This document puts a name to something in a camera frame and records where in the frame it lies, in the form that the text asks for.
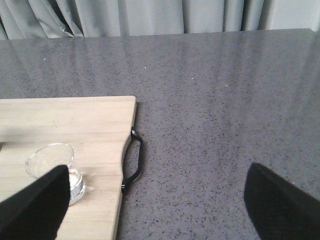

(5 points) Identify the clear glass beaker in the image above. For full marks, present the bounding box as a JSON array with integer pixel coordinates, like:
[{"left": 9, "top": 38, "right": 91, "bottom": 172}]
[{"left": 25, "top": 142, "right": 86, "bottom": 206}]

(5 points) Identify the wooden cutting board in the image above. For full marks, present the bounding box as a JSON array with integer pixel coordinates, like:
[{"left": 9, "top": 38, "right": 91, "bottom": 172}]
[{"left": 0, "top": 96, "right": 136, "bottom": 240}]

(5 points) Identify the black cutting board handle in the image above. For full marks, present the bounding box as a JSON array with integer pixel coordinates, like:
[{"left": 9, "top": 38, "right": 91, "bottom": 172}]
[{"left": 121, "top": 127, "right": 145, "bottom": 195}]

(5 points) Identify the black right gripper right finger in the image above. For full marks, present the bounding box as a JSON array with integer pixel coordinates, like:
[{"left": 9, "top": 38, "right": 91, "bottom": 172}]
[{"left": 243, "top": 162, "right": 320, "bottom": 240}]

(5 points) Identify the grey curtain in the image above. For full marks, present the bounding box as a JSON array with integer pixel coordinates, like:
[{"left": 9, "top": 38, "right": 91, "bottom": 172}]
[{"left": 0, "top": 0, "right": 320, "bottom": 40}]

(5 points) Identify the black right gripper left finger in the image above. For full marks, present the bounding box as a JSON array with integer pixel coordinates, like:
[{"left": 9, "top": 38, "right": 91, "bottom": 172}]
[{"left": 0, "top": 165, "right": 70, "bottom": 240}]

